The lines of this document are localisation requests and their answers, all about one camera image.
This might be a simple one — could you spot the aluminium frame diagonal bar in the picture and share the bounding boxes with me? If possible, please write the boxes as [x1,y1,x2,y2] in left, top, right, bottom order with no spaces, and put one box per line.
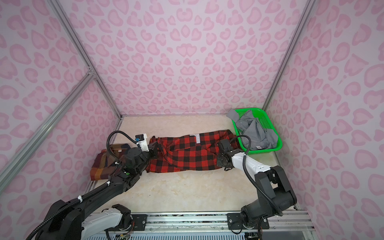
[1,71,95,192]

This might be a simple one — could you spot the left corner aluminium post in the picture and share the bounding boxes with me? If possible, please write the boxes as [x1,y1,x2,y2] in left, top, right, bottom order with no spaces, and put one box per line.
[47,0,123,120]

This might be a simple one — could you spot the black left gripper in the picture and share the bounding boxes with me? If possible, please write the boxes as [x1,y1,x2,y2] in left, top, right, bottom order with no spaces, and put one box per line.
[136,140,159,176]

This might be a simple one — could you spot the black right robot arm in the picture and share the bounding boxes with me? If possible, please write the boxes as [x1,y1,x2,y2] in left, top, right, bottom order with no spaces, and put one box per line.
[218,139,297,230]

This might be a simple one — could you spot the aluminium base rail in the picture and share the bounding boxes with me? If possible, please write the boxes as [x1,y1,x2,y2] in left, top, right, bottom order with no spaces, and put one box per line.
[55,209,319,240]

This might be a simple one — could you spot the grey shirt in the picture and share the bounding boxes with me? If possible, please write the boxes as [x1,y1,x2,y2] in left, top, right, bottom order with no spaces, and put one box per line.
[227,109,279,151]

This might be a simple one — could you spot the green plastic basket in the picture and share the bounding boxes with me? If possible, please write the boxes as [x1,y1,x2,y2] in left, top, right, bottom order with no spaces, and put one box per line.
[227,108,283,155]

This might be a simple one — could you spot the red black plaid shirt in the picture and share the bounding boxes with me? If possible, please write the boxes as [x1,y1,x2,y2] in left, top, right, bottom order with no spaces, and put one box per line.
[146,130,235,173]

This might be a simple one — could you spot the right corner aluminium post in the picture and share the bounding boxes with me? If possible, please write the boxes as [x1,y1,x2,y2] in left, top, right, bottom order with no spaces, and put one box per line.
[262,0,319,112]

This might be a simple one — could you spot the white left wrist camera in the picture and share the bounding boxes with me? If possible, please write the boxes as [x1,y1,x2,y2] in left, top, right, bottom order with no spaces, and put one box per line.
[135,134,149,152]

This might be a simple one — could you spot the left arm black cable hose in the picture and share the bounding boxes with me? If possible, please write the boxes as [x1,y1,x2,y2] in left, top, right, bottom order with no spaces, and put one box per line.
[25,130,139,240]

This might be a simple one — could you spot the corner aluminium post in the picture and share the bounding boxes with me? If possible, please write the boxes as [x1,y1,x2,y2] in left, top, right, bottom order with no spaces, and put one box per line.
[262,0,319,112]
[47,0,123,120]

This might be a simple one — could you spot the folded brown plaid shirt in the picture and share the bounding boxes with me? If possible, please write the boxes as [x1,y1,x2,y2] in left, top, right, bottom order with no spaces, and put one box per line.
[90,144,131,181]

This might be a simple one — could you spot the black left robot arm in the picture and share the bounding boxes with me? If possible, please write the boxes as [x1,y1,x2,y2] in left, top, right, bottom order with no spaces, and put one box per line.
[27,143,158,240]

